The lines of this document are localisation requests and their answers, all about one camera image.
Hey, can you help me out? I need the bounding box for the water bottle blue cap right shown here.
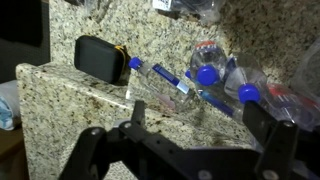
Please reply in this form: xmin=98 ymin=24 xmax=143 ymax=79
xmin=259 ymin=83 xmax=320 ymax=133

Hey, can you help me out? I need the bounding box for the purple allura pouch in bag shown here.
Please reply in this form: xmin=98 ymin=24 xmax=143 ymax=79
xmin=152 ymin=0 xmax=226 ymax=25

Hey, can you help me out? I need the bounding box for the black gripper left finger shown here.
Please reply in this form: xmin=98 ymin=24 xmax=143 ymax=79
xmin=58 ymin=101 xmax=187 ymax=180

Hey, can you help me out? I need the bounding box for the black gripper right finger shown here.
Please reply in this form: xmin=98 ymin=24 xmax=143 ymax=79
xmin=243 ymin=101 xmax=320 ymax=180

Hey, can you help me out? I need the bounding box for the black zippered case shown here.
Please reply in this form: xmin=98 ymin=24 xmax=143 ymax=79
xmin=74 ymin=35 xmax=130 ymax=84

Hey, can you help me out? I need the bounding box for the water bottle blue cap middle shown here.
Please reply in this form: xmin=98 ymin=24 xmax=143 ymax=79
xmin=199 ymin=53 xmax=269 ymax=124

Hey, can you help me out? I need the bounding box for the white trash bin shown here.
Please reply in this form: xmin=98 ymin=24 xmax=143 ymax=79
xmin=0 ymin=80 xmax=21 ymax=131

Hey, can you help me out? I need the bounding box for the bottle with blue cap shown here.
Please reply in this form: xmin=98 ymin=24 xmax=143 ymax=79
xmin=126 ymin=57 xmax=197 ymax=113

